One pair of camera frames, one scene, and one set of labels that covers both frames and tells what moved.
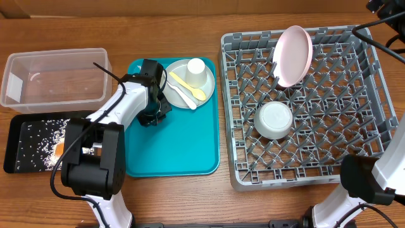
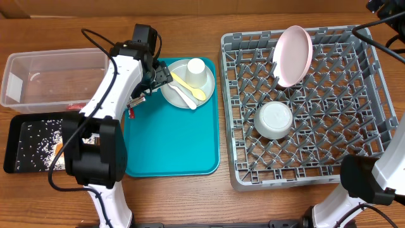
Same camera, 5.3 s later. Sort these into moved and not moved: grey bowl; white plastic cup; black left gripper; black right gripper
Moved: black left gripper
Not moved: white plastic cup; grey bowl; black right gripper
